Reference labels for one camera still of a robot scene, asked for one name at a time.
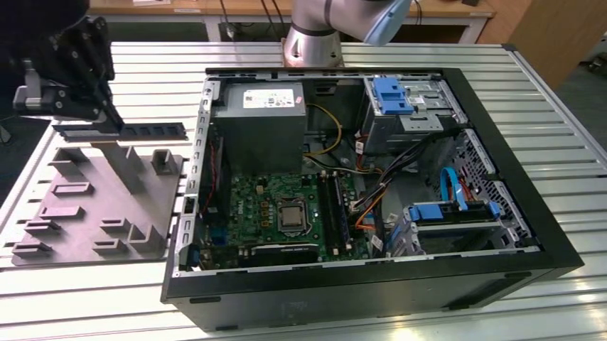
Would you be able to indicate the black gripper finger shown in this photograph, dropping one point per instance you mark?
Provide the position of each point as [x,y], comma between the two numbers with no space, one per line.
[71,103]
[80,53]

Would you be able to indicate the dark RAM stick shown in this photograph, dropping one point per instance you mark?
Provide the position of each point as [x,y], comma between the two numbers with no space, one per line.
[151,130]
[344,213]

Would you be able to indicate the black RAM slot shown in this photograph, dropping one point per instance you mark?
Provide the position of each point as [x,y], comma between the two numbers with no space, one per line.
[327,209]
[333,209]

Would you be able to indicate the wooden desk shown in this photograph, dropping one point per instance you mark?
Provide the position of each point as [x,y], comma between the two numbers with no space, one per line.
[119,7]

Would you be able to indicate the grey parts rack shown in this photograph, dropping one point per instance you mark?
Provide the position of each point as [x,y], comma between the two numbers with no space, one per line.
[108,206]

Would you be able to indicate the grey power supply unit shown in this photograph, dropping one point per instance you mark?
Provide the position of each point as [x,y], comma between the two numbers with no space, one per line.
[256,142]

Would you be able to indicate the green motherboard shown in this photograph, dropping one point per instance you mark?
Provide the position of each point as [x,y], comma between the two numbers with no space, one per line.
[247,199]

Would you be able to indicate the silver CPU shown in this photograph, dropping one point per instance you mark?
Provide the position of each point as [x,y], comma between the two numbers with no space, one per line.
[291,216]

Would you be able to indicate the CPU socket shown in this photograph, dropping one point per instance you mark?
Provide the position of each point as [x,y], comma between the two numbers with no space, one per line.
[291,232]

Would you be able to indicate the black graphics card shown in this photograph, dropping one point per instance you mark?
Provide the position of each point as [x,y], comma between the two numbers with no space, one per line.
[284,254]

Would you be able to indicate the white power connector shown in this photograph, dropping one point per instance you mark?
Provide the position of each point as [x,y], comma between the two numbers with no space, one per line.
[355,206]

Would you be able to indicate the metal drive cage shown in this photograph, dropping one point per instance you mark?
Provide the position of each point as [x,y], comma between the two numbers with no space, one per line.
[417,124]

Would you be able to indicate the black open PC case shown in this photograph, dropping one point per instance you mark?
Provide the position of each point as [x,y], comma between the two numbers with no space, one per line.
[332,295]

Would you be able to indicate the metal disk bay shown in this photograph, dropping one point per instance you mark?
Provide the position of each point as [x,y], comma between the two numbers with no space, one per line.
[412,231]

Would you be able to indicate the hard disk in blue carrier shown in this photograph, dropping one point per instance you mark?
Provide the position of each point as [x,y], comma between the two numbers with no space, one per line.
[427,212]

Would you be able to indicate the wooden cabinet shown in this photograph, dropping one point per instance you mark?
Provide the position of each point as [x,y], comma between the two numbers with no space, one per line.
[546,35]

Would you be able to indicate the black chair base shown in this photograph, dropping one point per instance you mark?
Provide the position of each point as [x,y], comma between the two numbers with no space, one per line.
[598,65]

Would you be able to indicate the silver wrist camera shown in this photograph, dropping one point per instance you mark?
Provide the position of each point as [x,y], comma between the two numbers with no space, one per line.
[28,99]

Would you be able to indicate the blue plastic drive bracket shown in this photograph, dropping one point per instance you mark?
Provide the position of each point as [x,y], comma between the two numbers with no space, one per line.
[388,103]

